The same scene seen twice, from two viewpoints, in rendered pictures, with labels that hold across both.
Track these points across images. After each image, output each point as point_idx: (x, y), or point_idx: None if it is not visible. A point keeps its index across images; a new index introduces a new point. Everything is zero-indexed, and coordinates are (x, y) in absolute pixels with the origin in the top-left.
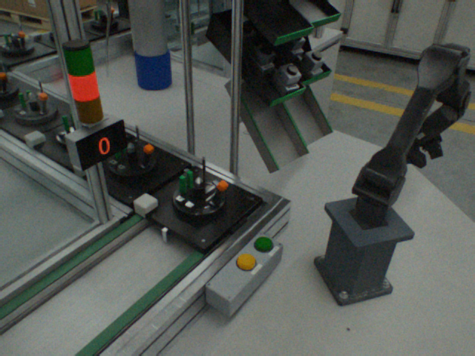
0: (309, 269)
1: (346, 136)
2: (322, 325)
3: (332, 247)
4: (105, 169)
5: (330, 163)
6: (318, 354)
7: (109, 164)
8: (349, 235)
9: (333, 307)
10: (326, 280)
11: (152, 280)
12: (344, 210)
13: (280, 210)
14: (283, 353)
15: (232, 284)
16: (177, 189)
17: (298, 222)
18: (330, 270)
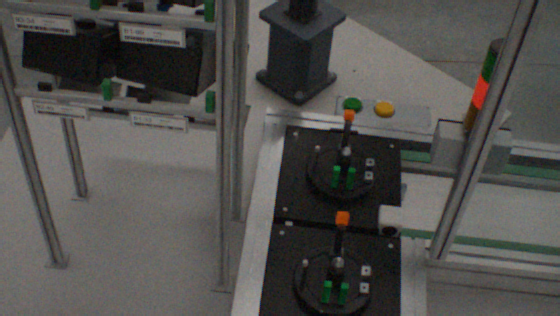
0: (310, 107)
1: (10, 136)
2: (364, 85)
3: (316, 59)
4: (365, 314)
5: (100, 136)
6: (391, 82)
7: (364, 299)
8: (337, 19)
9: (340, 83)
10: (320, 88)
11: (447, 186)
12: (305, 27)
13: (289, 110)
14: (409, 100)
15: (414, 110)
16: (348, 195)
17: (247, 133)
18: (316, 79)
